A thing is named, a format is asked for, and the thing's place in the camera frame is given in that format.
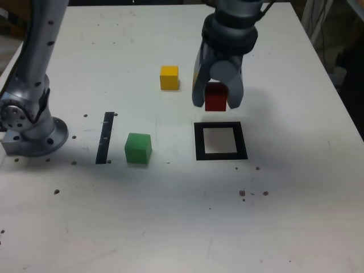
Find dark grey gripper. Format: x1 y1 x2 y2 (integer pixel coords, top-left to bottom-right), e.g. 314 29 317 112
192 42 246 110

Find red cube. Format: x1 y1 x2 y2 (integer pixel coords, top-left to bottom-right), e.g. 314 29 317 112
204 82 228 112

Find yellow cube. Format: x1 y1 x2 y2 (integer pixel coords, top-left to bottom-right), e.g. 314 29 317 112
160 65 180 91

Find green cube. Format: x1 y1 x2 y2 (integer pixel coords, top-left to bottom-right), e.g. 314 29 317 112
124 132 152 164

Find black tape square outline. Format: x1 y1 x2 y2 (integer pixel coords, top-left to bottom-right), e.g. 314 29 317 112
193 121 249 162

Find black tape strip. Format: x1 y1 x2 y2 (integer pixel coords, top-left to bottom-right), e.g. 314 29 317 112
95 111 115 165

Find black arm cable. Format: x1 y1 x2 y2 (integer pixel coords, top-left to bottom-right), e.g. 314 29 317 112
255 0 276 22

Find white background frame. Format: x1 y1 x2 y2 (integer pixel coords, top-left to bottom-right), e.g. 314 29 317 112
301 0 335 49

